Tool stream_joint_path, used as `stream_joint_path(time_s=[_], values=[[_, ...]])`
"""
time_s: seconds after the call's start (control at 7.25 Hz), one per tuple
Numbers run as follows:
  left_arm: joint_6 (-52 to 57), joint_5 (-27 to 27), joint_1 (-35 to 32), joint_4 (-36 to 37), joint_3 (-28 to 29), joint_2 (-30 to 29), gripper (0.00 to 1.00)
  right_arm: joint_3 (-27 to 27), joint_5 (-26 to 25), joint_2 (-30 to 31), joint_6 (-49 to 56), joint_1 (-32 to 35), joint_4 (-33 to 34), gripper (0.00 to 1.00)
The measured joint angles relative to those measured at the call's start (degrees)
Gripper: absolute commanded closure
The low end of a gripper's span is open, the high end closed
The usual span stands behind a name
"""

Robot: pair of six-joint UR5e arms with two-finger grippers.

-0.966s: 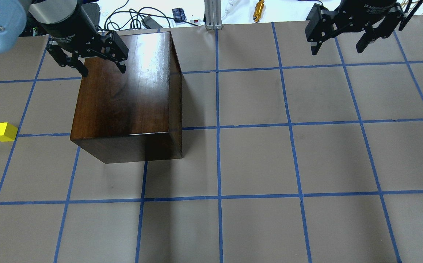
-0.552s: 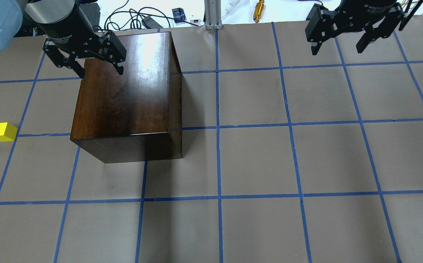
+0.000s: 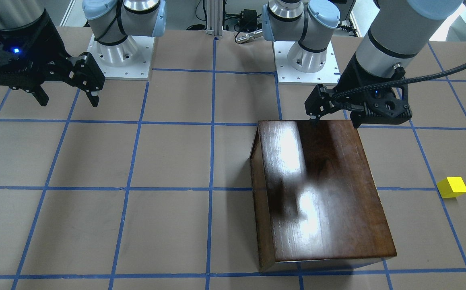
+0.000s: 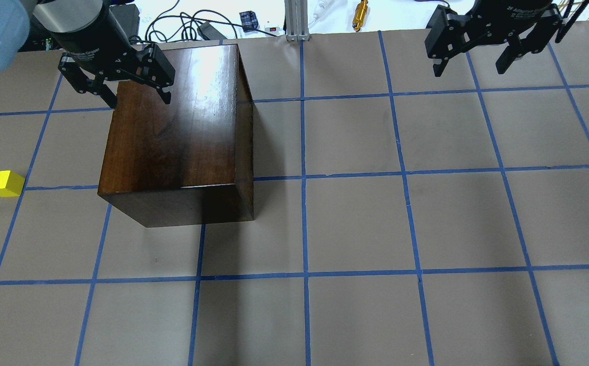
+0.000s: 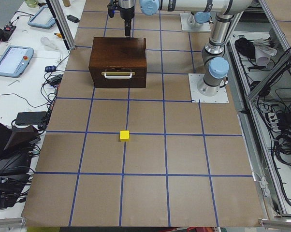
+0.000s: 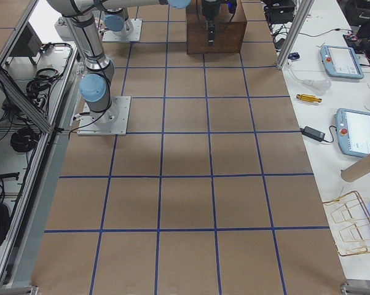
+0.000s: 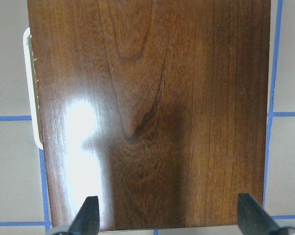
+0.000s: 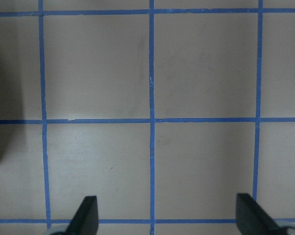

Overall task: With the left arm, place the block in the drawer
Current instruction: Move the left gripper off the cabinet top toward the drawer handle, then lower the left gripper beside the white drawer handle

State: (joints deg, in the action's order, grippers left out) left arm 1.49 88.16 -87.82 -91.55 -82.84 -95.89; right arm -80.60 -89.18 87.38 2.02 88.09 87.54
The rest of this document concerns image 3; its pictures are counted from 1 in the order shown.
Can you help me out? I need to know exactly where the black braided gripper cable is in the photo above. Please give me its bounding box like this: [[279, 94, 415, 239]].
[[332, 0, 466, 103]]

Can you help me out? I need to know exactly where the aluminium frame post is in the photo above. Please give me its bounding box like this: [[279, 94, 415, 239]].
[[202, 0, 224, 39]]

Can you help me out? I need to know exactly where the black power adapter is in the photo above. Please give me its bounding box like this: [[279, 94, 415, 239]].
[[239, 9, 258, 30]]

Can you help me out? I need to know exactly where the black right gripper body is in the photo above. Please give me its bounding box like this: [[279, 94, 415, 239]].
[[0, 10, 72, 89]]

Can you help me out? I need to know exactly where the dark wooden drawer cabinet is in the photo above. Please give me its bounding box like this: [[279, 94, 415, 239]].
[[249, 120, 397, 272]]

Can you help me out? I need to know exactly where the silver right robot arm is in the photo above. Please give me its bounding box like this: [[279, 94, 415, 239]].
[[0, 0, 166, 107]]

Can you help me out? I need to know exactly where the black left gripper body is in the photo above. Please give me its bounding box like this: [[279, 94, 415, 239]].
[[337, 56, 412, 125]]

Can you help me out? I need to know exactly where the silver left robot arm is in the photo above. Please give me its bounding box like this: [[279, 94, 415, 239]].
[[261, 0, 462, 128]]

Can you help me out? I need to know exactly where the silver cylindrical tool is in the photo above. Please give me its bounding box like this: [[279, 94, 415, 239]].
[[235, 29, 264, 44]]

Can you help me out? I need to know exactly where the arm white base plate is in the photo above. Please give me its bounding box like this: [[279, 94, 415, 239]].
[[88, 35, 157, 81], [273, 41, 341, 86]]

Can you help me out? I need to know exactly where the yellow block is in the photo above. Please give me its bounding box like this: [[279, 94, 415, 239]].
[[437, 176, 466, 199]]

